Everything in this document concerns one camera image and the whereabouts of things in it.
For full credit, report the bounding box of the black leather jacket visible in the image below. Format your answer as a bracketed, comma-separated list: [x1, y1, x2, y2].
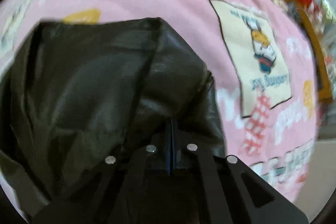
[1, 18, 225, 223]

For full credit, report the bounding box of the pink patterned bed blanket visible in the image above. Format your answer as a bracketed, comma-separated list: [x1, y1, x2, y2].
[1, 0, 318, 202]

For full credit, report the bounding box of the wooden desk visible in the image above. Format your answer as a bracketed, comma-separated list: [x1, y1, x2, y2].
[285, 0, 333, 105]

